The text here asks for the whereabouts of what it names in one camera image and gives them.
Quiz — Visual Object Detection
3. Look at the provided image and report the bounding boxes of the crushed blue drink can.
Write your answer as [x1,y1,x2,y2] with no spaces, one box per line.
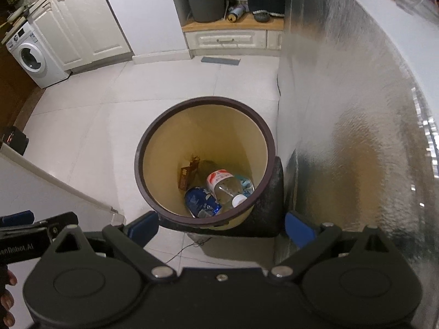
[184,187,222,219]

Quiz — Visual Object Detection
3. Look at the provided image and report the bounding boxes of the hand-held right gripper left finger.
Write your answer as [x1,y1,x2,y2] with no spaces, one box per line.
[50,211,177,283]

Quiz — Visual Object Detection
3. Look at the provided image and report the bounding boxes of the low white drawer cabinet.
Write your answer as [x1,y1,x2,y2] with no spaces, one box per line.
[181,17,285,57]

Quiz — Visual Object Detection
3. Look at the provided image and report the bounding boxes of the spray can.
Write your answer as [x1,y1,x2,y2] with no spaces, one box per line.
[227,5,245,22]

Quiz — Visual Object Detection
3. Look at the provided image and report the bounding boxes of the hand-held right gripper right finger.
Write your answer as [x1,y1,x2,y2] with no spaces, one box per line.
[269,210,395,283]

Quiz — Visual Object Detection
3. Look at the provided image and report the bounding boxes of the person's left hand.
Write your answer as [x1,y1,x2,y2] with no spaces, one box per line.
[0,265,17,328]

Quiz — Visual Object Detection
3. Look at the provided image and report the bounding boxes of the grey trash bin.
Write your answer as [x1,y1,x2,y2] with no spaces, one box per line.
[181,0,227,23]

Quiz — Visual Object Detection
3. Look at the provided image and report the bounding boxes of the white heart-print table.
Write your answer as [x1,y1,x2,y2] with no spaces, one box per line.
[274,0,439,264]

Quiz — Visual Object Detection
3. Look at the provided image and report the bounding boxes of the white washing machine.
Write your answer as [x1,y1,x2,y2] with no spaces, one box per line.
[5,21,72,89]

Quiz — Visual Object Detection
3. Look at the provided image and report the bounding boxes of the grey floor mat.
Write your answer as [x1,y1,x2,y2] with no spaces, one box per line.
[201,56,241,66]

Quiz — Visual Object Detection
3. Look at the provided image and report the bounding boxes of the small dark red box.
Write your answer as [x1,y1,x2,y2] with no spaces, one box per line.
[179,165,193,190]

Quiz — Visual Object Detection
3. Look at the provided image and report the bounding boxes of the light blue snack packet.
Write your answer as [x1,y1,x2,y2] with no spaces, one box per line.
[237,175,255,196]

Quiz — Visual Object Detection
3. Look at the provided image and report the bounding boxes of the beige bin with brown rim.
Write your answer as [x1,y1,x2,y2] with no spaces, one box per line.
[135,97,277,230]

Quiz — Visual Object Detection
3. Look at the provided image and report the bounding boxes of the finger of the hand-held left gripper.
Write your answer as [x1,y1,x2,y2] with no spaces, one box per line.
[0,211,35,227]
[0,212,79,238]

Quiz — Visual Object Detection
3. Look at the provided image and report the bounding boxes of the clear plastic bottle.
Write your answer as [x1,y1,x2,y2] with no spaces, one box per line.
[206,169,248,209]

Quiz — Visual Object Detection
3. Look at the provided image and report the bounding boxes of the white kitchen cabinets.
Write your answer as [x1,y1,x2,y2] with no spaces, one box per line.
[29,0,134,74]

